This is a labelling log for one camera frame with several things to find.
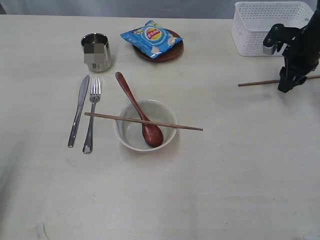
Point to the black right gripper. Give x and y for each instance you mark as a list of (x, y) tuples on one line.
[(300, 58)]

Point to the brown wooden chopstick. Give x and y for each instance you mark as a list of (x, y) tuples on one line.
[(147, 122), (271, 81)]

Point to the white perforated plastic basket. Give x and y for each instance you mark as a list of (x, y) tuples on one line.
[(253, 20)]

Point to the brown round plate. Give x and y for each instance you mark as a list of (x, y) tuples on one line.
[(169, 55)]

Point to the blue chips bag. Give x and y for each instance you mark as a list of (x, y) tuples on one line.
[(151, 39)]

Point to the red-brown wooden spoon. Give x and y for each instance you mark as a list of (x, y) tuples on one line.
[(152, 134)]

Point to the white patterned ceramic bowl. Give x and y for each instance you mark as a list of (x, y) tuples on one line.
[(130, 133)]

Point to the shiny steel cup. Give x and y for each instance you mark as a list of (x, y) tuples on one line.
[(96, 52)]

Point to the silver fork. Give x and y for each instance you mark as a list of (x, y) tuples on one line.
[(95, 96)]

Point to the silver table knife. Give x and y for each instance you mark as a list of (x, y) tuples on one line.
[(80, 103)]

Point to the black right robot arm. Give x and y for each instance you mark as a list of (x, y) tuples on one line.
[(312, 29)]

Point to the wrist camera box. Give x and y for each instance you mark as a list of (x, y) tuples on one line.
[(277, 36)]

